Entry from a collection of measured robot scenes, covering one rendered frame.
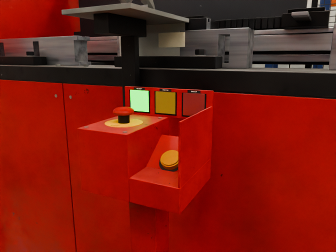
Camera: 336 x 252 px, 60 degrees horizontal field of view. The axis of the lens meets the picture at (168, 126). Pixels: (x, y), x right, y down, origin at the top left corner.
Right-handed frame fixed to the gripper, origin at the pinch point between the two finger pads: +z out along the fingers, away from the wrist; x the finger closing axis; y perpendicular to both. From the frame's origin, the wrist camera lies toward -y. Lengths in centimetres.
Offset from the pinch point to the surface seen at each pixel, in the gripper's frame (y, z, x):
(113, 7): -13.4, -9.2, -8.8
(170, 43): 1.5, 10.6, -3.1
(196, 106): -19.3, 10.2, -22.8
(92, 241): -50, 47, 16
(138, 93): -20.7, 6.8, -10.0
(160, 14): -4.7, -1.6, -10.4
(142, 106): -22.2, 8.9, -10.9
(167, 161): -32.1, 10.9, -23.3
